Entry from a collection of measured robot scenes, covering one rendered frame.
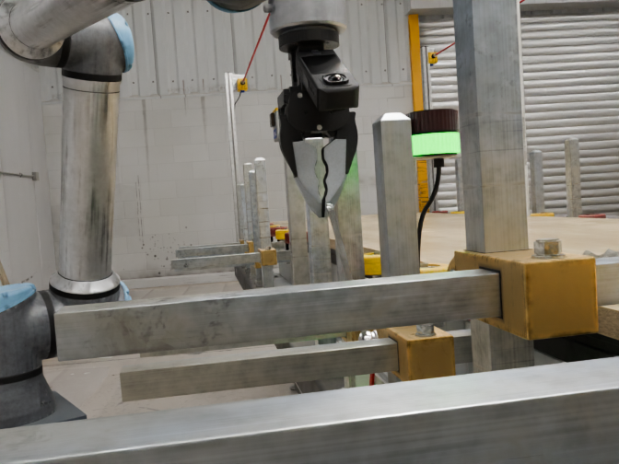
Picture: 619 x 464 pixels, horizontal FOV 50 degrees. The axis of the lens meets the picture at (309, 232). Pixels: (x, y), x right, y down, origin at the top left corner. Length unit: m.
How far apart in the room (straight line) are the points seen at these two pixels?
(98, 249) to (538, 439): 1.33
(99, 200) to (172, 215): 7.28
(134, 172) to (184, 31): 1.91
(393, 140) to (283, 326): 0.36
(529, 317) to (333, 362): 0.31
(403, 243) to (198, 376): 0.26
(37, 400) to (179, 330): 1.11
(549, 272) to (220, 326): 0.21
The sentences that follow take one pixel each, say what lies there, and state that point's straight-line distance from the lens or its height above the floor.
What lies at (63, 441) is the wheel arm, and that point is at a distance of 0.19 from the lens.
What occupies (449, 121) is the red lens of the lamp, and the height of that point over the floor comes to 1.09.
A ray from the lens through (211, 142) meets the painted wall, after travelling 8.71.
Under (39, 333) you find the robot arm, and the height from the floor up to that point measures 0.78.
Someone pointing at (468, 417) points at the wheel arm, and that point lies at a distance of 0.19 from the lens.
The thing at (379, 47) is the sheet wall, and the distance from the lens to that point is 9.08.
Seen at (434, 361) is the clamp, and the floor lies 0.85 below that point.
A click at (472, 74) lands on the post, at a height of 1.10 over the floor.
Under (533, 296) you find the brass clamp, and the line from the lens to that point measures 0.44.
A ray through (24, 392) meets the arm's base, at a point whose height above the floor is 0.66.
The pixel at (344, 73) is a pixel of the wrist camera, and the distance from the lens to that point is 0.72.
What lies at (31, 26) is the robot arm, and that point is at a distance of 1.20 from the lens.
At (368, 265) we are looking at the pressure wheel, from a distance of 1.20.
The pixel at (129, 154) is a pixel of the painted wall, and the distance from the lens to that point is 8.81.
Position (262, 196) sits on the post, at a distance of 2.22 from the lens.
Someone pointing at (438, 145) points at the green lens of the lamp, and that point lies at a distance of 0.75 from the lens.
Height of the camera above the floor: 1.02
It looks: 3 degrees down
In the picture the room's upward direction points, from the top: 4 degrees counter-clockwise
